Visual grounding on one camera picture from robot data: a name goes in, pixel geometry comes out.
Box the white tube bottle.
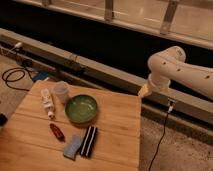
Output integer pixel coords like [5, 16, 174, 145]
[41, 88, 55, 119]

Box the black hanging cable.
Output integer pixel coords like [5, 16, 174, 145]
[147, 98, 176, 171]

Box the black white striped cloth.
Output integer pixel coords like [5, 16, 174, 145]
[80, 126, 98, 158]

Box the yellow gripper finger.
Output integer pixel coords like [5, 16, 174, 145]
[138, 84, 152, 98]

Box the blue sponge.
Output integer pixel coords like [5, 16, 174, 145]
[63, 135, 83, 160]

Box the white plug on rail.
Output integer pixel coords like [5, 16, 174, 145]
[13, 42, 23, 49]

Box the black object at left edge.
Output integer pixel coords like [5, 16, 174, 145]
[0, 113, 8, 127]

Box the green ceramic bowl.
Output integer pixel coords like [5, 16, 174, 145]
[65, 94, 98, 124]

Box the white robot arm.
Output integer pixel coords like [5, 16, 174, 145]
[138, 46, 213, 100]

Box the blue object behind table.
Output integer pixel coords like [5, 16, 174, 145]
[33, 71, 49, 82]

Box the clear plastic cup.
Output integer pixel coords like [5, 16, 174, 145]
[53, 81, 69, 104]

